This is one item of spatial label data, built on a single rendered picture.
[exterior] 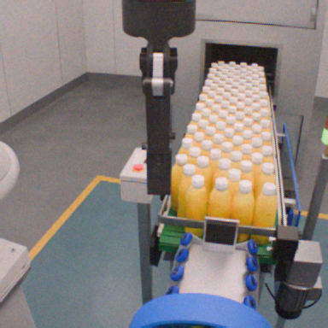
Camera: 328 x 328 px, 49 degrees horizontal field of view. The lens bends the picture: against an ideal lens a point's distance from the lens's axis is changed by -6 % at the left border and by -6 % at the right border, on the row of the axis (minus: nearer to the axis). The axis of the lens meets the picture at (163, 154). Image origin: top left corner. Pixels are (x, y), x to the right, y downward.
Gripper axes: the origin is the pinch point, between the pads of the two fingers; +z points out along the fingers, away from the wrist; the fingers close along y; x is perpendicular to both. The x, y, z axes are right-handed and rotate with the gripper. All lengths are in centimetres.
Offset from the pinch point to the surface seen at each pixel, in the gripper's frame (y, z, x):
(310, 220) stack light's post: -73, 70, 59
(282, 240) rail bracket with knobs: -42, 51, 36
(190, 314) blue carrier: 2.2, 26.3, 4.9
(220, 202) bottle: -54, 46, 18
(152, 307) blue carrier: -1.7, 29.6, -1.3
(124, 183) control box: -62, 44, -13
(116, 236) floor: -157, 154, -33
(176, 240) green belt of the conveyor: -54, 62, 4
